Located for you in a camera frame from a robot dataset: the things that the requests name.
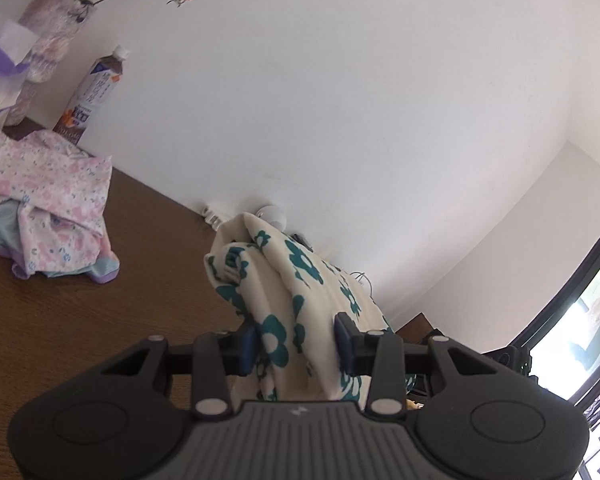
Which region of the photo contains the white robot-shaped speaker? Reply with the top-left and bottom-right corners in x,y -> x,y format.
255,204 -> 288,231

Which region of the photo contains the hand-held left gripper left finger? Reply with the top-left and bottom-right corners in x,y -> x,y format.
100,320 -> 260,418

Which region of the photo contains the white charging cable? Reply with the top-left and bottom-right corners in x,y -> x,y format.
352,271 -> 376,302

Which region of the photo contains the pink floral garment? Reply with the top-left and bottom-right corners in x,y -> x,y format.
0,130 -> 113,275

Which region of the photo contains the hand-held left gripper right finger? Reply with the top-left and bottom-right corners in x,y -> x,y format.
332,311 -> 498,418

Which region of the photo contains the plastic tea bottle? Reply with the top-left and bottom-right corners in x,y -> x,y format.
52,45 -> 132,144

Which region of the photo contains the purple textured vase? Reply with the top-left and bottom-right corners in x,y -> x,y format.
2,0 -> 96,127

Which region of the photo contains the pile of pastel clothes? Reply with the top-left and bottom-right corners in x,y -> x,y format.
0,204 -> 121,284

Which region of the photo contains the cream dress with teal flowers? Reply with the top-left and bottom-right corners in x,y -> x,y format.
203,212 -> 396,403

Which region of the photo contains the black door frame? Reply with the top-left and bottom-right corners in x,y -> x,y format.
507,217 -> 600,401

